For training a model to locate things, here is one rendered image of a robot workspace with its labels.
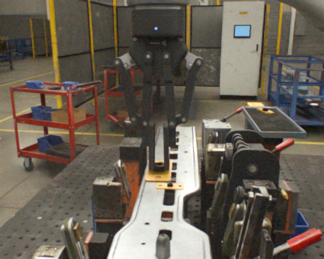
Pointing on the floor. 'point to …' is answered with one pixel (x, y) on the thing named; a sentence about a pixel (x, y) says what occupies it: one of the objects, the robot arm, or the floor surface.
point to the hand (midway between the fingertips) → (159, 145)
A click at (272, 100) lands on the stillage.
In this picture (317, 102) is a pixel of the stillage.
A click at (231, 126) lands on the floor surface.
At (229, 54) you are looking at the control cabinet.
